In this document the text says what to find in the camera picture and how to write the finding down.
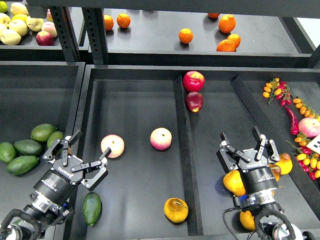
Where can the green avocado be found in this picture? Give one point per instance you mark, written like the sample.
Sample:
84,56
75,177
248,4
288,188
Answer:
91,208

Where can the middle orange tomato bunch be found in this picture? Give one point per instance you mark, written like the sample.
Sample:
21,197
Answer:
304,109

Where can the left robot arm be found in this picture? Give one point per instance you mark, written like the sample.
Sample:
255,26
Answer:
30,223

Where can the orange on shelf centre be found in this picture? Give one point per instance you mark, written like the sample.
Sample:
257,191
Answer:
185,35

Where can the black shelf upright right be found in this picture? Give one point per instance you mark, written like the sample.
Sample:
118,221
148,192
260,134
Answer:
95,27

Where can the red chili pepper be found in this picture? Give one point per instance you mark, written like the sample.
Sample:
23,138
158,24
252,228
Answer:
294,125

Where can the yellow pear bottom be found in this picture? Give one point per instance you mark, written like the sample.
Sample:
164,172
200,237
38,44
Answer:
247,220

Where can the upper cherry tomato bunch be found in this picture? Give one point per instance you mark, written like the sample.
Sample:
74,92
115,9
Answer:
279,90

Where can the orange on shelf front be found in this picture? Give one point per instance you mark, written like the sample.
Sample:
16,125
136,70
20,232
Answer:
226,45

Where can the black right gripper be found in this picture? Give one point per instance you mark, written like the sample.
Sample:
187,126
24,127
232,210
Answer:
252,164

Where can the pink apple right tray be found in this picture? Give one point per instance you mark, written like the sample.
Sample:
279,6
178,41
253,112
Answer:
309,126

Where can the dark red apple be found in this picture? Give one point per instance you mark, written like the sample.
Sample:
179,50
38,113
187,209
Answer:
194,101

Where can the pink apple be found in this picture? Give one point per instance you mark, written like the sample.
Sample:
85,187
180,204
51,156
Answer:
161,138
115,143

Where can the black shelf upright left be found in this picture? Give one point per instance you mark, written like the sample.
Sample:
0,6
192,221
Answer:
65,33

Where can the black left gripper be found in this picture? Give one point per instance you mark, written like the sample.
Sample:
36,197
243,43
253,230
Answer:
66,173

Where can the black left tray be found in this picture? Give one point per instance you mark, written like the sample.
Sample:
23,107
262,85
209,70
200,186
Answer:
34,93

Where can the pale yellow apple with stem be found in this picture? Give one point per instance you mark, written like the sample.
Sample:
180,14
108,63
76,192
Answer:
34,24

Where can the orange on shelf left edge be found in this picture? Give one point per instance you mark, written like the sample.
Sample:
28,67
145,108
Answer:
108,22

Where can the avocado right of pile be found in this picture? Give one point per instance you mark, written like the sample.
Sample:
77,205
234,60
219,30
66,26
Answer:
54,136

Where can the yellow pear with brown stem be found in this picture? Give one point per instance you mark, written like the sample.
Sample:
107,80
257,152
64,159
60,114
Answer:
275,169

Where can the orange behind front orange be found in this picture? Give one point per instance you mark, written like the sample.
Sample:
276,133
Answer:
235,38

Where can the pink apple centre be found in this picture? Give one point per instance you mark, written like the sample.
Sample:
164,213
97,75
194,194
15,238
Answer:
161,138

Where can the black middle tray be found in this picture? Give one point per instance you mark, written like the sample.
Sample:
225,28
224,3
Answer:
132,102

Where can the cherry tomato bunch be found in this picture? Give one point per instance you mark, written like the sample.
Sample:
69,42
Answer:
279,90
308,159

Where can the peach on shelf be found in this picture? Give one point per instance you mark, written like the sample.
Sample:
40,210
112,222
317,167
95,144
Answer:
50,28

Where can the black tray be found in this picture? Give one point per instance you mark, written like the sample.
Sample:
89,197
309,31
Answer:
132,102
34,93

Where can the avocado far left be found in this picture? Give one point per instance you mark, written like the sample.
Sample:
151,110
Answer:
7,152

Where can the bright red apple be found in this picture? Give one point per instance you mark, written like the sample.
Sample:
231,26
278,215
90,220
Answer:
193,81

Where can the avocado centre of pile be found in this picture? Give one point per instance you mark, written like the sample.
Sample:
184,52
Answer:
28,147

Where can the pale yellow apple front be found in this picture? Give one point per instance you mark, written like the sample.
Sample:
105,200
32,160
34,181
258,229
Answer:
10,37

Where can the yellow pear under gripper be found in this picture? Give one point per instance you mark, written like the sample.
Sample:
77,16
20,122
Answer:
233,182

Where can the black shelf upright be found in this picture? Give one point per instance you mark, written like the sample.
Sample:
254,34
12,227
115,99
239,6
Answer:
65,33
95,27

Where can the lower cherry tomato bunch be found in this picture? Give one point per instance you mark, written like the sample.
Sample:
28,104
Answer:
308,159

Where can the pink apple left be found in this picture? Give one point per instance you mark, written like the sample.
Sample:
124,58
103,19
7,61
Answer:
115,143

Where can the white label card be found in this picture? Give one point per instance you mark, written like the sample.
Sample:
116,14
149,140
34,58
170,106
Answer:
314,144

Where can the large orange on shelf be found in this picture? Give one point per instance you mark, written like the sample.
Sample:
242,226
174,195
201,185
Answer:
227,23

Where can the red apple on shelf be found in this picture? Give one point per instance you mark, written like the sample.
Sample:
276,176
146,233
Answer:
44,38

